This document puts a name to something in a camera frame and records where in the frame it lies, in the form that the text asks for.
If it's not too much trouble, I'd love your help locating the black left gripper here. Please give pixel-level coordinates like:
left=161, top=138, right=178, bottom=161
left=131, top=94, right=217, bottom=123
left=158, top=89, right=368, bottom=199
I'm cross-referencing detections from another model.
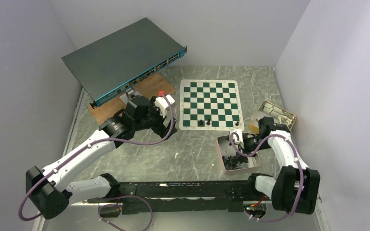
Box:
left=134, top=97, right=177, bottom=140

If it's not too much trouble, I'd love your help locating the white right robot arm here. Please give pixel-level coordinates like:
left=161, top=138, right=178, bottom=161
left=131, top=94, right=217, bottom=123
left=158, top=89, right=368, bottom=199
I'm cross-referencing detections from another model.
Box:
left=241, top=116, right=320, bottom=215

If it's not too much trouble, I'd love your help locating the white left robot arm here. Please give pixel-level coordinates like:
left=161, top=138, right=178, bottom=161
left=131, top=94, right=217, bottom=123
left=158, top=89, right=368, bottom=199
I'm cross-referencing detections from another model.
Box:
left=18, top=92, right=176, bottom=221

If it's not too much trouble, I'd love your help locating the black chess pieces pile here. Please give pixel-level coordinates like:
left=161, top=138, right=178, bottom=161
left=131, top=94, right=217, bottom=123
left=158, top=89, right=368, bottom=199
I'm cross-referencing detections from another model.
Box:
left=216, top=136, right=261, bottom=173

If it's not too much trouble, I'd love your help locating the green white chess board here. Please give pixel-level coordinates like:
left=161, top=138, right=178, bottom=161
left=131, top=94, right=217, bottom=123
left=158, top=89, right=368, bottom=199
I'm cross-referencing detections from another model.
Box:
left=179, top=79, right=245, bottom=131

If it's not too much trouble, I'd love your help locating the wooden board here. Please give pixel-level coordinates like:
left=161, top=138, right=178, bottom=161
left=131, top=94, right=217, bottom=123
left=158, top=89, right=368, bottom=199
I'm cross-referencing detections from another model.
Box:
left=87, top=73, right=176, bottom=131

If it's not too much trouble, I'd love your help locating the pink metal tray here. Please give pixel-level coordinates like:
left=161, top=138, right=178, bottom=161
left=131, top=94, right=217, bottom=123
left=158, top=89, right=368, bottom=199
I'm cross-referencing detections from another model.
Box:
left=216, top=133, right=262, bottom=174

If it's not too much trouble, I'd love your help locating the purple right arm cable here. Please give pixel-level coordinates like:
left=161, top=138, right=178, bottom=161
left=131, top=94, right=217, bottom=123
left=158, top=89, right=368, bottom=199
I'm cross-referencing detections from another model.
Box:
left=229, top=132, right=305, bottom=224

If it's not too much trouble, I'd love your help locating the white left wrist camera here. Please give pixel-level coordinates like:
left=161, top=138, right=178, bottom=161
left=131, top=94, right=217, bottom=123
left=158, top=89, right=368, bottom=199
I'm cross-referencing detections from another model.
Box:
left=154, top=91, right=176, bottom=117

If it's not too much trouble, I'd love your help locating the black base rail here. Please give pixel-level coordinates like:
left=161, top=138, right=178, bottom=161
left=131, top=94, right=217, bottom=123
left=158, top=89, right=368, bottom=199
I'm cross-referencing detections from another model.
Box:
left=88, top=180, right=268, bottom=215

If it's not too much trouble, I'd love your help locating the metal switch stand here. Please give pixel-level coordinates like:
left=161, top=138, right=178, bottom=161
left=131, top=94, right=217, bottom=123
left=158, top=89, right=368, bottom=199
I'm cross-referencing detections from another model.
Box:
left=119, top=88, right=141, bottom=104

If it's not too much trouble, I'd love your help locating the grey network switch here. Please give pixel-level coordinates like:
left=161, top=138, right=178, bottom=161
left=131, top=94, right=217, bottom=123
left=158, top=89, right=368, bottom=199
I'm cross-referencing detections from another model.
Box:
left=62, top=17, right=187, bottom=108

